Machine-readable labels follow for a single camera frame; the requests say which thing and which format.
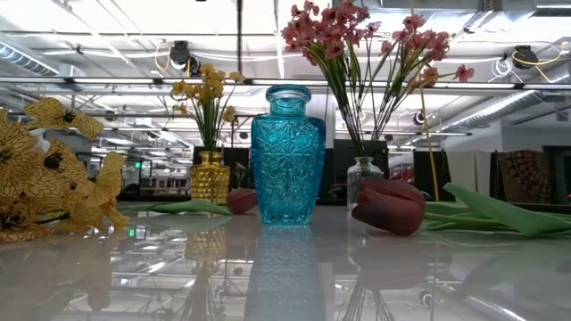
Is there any blue cut-glass vase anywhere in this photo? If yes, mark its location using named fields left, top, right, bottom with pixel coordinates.
left=250, top=84, right=327, bottom=226

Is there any dark red artificial tulip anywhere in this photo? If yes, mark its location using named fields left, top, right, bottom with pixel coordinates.
left=351, top=177, right=571, bottom=237
left=118, top=187, right=259, bottom=218

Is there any yellow artificial flower bunch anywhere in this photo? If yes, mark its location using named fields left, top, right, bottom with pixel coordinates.
left=171, top=63, right=246, bottom=155
left=0, top=96, right=130, bottom=244

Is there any clear glass vase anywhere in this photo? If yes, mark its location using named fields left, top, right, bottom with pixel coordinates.
left=346, top=155, right=383, bottom=210

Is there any yellow glass vase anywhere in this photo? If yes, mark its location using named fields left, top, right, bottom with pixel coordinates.
left=190, top=150, right=231, bottom=205

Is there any white partition panel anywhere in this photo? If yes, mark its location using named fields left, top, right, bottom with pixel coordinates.
left=445, top=150, right=492, bottom=200

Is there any white robot figure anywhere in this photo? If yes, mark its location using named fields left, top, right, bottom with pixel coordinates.
left=29, top=128, right=51, bottom=153

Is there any black metal table frame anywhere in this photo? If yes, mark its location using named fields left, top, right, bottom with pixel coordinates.
left=116, top=191, right=571, bottom=214

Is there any yellow hanging cable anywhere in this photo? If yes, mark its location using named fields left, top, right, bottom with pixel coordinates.
left=417, top=84, right=442, bottom=202

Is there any black ceiling cable reel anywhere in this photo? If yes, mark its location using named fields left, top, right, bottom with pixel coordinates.
left=511, top=44, right=540, bottom=70
left=169, top=39, right=202, bottom=77

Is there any silver ventilation duct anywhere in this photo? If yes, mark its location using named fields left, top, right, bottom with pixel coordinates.
left=439, top=62, right=571, bottom=133
left=0, top=42, right=62, bottom=77

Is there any patterned wall tapestry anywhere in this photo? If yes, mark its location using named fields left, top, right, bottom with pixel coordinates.
left=497, top=150, right=552, bottom=205

